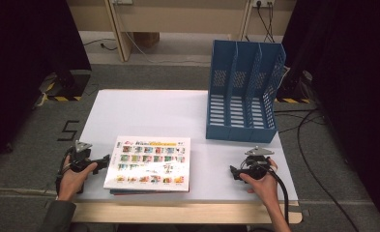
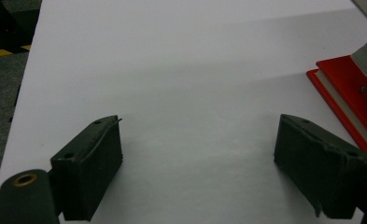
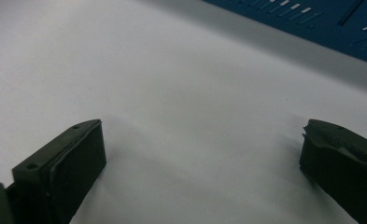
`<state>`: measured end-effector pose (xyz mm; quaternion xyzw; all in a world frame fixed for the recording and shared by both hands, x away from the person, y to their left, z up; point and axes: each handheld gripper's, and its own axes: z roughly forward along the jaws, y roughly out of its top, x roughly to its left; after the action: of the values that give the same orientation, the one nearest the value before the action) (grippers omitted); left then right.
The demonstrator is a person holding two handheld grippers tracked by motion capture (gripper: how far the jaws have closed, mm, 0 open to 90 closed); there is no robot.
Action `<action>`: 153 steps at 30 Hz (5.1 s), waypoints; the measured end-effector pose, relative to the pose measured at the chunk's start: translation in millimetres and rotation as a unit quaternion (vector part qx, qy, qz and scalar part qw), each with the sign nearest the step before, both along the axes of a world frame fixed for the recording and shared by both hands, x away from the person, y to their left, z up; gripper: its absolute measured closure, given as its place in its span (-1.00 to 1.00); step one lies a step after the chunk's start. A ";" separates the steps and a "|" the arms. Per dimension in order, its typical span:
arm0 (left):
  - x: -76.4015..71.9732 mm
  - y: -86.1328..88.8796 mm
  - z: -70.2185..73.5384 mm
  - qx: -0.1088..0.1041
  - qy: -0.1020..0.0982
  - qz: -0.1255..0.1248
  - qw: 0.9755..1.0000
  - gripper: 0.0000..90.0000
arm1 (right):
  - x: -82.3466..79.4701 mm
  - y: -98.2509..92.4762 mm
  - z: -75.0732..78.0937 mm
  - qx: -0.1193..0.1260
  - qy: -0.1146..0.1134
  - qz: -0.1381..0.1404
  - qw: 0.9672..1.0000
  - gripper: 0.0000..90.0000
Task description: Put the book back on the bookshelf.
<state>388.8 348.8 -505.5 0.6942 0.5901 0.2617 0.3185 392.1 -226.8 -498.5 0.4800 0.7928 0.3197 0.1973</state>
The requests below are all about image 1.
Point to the stand base with hazard tape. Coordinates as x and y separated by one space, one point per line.
294 93
76 85

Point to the wooden table with white top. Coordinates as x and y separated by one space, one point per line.
152 112

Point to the white picture book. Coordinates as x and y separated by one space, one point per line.
147 162

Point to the person's left hand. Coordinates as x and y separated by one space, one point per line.
71 182

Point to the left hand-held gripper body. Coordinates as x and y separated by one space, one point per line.
81 158

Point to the black curtain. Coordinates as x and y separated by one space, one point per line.
355 80
20 64

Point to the blue plastic file rack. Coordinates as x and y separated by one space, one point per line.
242 132

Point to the beige wooden desk frame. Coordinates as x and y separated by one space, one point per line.
120 32

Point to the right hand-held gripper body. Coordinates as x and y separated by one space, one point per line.
257 167

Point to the brown cardboard box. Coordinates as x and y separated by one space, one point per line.
147 39

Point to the person's right hand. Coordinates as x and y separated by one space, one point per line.
266 187

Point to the white wall socket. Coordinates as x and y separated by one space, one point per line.
263 3

